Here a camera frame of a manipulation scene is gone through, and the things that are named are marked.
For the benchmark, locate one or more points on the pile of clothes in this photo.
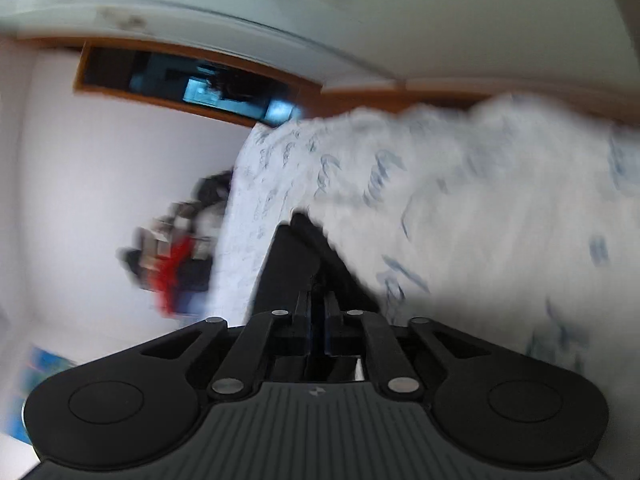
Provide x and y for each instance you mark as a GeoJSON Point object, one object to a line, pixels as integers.
{"type": "Point", "coordinates": [175, 260]}

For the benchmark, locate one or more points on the white wardrobe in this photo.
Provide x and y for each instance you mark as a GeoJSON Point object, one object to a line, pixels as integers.
{"type": "Point", "coordinates": [350, 10]}

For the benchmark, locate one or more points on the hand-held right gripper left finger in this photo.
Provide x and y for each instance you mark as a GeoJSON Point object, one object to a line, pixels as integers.
{"type": "Point", "coordinates": [312, 332]}

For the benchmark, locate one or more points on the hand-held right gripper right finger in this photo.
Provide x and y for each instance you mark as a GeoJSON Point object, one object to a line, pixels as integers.
{"type": "Point", "coordinates": [330, 332]}

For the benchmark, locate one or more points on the blue blanket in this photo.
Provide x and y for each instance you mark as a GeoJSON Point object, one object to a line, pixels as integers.
{"type": "Point", "coordinates": [42, 375]}

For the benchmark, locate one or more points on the black pants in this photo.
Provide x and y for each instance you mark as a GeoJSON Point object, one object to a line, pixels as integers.
{"type": "Point", "coordinates": [295, 260]}

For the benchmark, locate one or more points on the white printed bed sheet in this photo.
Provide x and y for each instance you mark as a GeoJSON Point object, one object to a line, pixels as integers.
{"type": "Point", "coordinates": [450, 185]}

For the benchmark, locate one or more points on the wooden door frame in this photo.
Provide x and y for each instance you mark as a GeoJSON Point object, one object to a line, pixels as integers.
{"type": "Point", "coordinates": [115, 52]}

